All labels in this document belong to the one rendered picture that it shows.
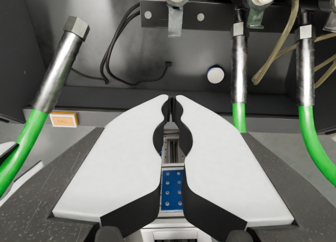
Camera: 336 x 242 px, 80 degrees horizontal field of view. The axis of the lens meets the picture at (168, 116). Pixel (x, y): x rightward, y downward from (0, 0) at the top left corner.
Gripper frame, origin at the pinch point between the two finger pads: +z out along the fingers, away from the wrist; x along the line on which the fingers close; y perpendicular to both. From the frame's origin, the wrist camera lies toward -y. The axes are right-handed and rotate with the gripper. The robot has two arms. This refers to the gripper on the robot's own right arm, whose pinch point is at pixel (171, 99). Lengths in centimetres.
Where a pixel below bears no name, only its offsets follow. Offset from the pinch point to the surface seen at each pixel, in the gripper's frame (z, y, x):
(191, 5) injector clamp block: 22.7, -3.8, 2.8
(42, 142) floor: 120, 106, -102
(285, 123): 25.6, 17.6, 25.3
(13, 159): 2.0, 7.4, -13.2
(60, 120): 24.4, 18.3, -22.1
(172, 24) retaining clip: 11.9, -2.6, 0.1
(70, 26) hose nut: 10.0, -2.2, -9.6
